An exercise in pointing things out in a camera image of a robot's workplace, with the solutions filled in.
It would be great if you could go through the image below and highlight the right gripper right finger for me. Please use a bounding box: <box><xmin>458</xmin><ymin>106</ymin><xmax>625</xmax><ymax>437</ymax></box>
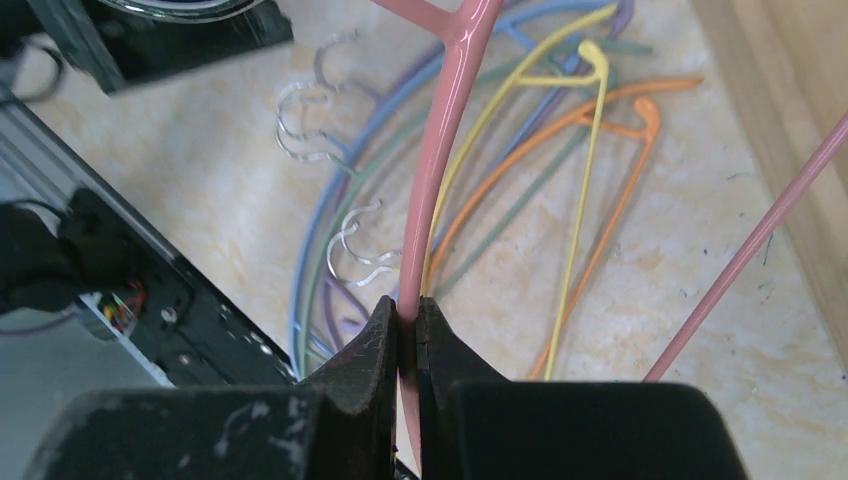
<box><xmin>416</xmin><ymin>298</ymin><xmax>747</xmax><ymax>479</ymax></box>

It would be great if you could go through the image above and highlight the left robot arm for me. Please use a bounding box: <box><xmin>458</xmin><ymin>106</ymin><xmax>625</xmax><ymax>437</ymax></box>
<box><xmin>1</xmin><ymin>0</ymin><xmax>294</xmax><ymax>102</ymax></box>

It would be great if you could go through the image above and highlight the green hanger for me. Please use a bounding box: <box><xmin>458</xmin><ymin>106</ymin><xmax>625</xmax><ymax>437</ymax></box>
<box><xmin>298</xmin><ymin>39</ymin><xmax>654</xmax><ymax>379</ymax></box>

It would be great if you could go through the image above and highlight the pink hanger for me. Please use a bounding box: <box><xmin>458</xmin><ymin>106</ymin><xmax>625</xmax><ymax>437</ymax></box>
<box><xmin>381</xmin><ymin>1</ymin><xmax>847</xmax><ymax>461</ymax></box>

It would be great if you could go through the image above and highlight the light yellow hanger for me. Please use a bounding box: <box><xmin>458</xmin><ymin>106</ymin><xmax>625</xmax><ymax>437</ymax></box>
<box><xmin>418</xmin><ymin>2</ymin><xmax>620</xmax><ymax>380</ymax></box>

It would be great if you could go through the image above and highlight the purple hanger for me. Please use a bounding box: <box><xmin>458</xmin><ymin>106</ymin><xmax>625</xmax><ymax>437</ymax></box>
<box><xmin>313</xmin><ymin>0</ymin><xmax>635</xmax><ymax>355</ymax></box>

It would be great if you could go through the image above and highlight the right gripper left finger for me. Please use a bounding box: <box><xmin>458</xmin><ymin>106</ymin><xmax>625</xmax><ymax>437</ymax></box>
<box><xmin>24</xmin><ymin>297</ymin><xmax>398</xmax><ymax>479</ymax></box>

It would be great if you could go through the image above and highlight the blue hanger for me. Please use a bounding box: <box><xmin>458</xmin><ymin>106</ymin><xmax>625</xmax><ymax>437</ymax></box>
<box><xmin>288</xmin><ymin>0</ymin><xmax>611</xmax><ymax>382</ymax></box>

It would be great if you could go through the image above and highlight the orange hanger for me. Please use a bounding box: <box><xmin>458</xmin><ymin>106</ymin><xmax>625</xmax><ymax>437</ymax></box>
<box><xmin>423</xmin><ymin>76</ymin><xmax>705</xmax><ymax>382</ymax></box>

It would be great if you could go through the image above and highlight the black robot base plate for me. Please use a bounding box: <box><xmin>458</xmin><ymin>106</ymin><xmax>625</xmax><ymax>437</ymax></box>
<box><xmin>1</xmin><ymin>100</ymin><xmax>294</xmax><ymax>386</ymax></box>

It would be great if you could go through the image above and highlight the wooden hanger rack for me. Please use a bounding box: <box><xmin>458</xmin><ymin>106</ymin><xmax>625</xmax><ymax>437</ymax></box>
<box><xmin>692</xmin><ymin>1</ymin><xmax>847</xmax><ymax>361</ymax></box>

